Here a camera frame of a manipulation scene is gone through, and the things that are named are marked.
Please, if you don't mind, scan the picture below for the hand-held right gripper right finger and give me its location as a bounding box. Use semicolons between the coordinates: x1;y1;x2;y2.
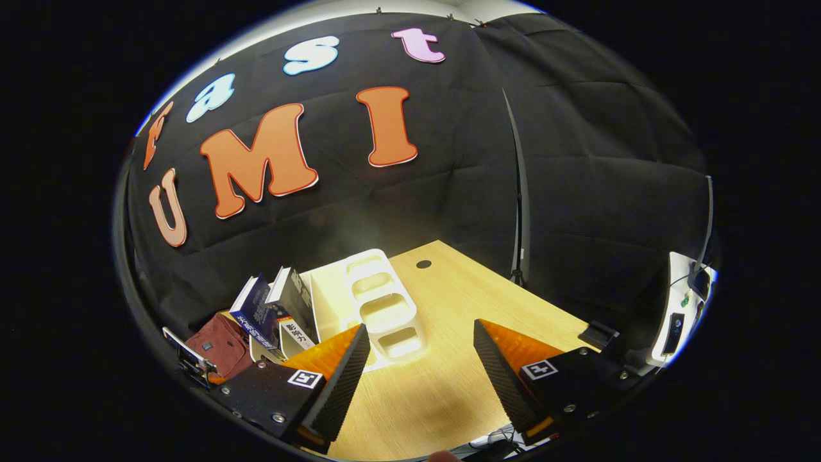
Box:
473;318;644;445

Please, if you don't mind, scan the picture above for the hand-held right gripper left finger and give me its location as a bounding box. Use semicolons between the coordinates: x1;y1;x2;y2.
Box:
212;323;372;455

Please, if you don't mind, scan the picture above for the maroon schoolbag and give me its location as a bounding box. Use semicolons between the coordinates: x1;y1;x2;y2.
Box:
186;313;254;384

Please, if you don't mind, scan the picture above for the blue book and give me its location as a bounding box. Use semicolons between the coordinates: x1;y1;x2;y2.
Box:
230;275;286;352

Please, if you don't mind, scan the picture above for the white bookshelf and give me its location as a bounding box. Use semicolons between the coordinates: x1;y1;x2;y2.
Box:
249;248;425;374

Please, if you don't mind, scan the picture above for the black and white book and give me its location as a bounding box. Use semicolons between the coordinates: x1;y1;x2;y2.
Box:
266;267;320;350

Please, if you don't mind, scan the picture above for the small black box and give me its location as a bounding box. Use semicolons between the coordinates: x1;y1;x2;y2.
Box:
579;321;620;351

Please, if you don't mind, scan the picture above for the black stand pole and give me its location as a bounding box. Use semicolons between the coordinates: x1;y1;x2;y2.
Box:
502;90;532;287

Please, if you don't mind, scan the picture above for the white device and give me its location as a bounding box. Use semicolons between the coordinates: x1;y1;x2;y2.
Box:
651;252;718;368

